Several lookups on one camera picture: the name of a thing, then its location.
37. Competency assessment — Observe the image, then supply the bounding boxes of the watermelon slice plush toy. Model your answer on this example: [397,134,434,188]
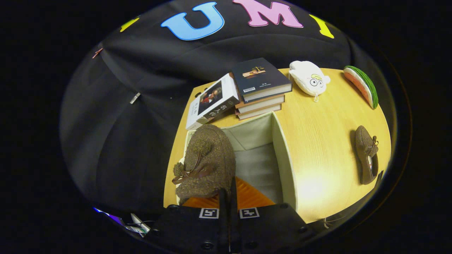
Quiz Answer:
[343,65,379,110]

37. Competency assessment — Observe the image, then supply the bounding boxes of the white device with cables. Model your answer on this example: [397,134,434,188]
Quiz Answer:
[130,213,151,235]

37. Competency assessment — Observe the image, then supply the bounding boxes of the lit monitor screen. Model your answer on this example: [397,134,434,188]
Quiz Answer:
[93,207,125,227]

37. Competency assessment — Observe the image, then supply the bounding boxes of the white plush toy with eyes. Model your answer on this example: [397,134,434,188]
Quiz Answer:
[289,61,331,103]

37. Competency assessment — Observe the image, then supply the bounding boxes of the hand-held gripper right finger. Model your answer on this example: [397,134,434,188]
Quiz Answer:
[230,176,316,254]

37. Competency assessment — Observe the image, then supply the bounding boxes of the white book with portrait cover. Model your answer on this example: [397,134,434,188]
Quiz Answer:
[185,73,240,131]

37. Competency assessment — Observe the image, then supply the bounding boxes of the grey fabric storage box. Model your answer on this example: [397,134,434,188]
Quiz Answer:
[180,111,299,212]

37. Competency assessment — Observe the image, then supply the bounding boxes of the dark blue hardcover book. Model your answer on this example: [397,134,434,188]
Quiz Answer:
[231,58,293,103]

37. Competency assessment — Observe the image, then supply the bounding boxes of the brown cover book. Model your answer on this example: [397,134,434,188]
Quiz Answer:
[238,103,282,121]
[235,93,286,114]

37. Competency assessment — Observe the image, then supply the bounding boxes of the black backdrop cloth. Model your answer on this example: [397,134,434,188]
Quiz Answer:
[60,0,389,216]

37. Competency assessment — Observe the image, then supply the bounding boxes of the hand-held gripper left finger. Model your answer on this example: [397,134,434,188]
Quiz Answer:
[147,188,230,254]

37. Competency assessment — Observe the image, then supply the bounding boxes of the brown fuzzy shoe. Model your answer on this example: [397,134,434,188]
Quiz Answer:
[172,124,236,205]
[355,125,379,185]

